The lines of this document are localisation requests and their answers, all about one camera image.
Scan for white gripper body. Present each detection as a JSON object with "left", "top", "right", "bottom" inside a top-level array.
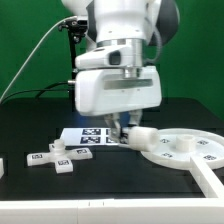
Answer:
[{"left": 75, "top": 66, "right": 162, "bottom": 116}]

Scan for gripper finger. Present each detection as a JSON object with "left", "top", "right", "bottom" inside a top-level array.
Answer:
[
  {"left": 128, "top": 111, "right": 142, "bottom": 127},
  {"left": 104, "top": 113, "right": 121, "bottom": 143}
]

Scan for white round table top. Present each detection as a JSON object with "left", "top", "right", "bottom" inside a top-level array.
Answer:
[{"left": 142, "top": 128, "right": 224, "bottom": 170}]

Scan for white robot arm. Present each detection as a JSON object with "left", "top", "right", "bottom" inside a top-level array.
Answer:
[{"left": 61, "top": 0, "right": 179, "bottom": 144}]

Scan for white marker tag sheet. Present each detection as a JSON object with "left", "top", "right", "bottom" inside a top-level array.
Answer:
[{"left": 60, "top": 128, "right": 116, "bottom": 146}]

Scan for small white block left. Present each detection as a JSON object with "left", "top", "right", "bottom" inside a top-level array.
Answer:
[{"left": 0, "top": 158, "right": 4, "bottom": 179}]

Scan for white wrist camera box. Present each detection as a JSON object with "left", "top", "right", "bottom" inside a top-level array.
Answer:
[{"left": 75, "top": 45, "right": 134, "bottom": 69}]

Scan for black cable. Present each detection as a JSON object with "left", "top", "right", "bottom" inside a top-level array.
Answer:
[{"left": 0, "top": 81, "right": 72, "bottom": 105}]

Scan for white cable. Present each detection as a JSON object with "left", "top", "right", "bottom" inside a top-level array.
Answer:
[{"left": 0, "top": 15, "right": 78, "bottom": 103}]

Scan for white L-shaped frame border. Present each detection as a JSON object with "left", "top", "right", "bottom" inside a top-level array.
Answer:
[{"left": 0, "top": 156, "right": 224, "bottom": 224}]

